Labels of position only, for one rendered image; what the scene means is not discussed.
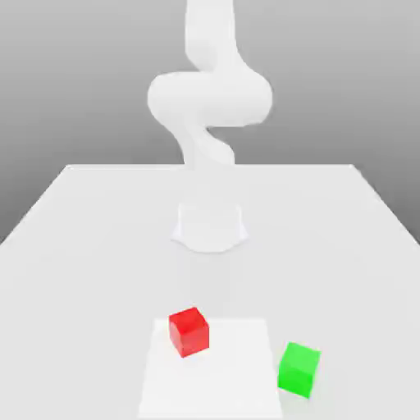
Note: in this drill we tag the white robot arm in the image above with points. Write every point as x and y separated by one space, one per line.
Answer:
210 98

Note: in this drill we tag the small red cube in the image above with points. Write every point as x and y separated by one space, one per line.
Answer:
189 333

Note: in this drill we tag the small green cube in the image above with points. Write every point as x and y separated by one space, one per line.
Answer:
298 370

